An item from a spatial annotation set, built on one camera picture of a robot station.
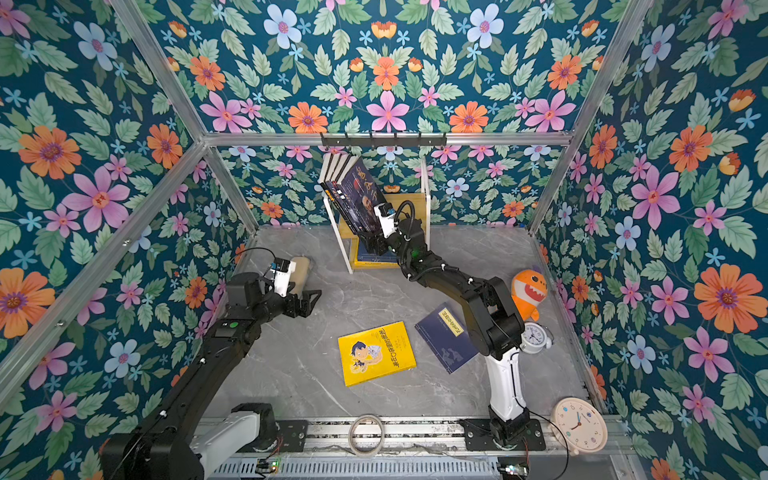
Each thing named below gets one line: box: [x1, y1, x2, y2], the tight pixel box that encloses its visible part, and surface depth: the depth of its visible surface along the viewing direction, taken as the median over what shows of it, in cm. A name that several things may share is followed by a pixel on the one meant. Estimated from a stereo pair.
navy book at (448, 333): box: [414, 302, 479, 375], surface depth 92 cm
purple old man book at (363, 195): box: [340, 156, 387, 234], surface depth 86 cm
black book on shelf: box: [318, 153, 362, 235], surface depth 82 cm
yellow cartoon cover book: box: [337, 321, 417, 387], surface depth 88 cm
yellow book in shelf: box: [340, 228, 400, 270], surface depth 105 cm
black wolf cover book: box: [330, 153, 368, 235], surface depth 84 cm
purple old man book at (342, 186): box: [324, 153, 361, 234], surface depth 83 cm
